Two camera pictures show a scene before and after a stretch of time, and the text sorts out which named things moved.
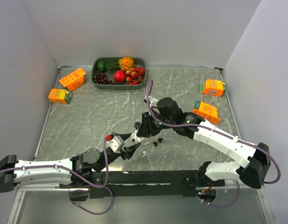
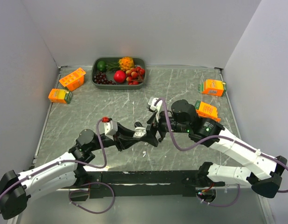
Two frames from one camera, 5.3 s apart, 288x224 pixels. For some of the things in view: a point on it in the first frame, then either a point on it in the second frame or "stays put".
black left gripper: x=129 y=151 -> x=123 y=138
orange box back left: x=73 y=80 stays put
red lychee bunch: x=135 y=75 stays put
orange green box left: x=60 y=95 stays put
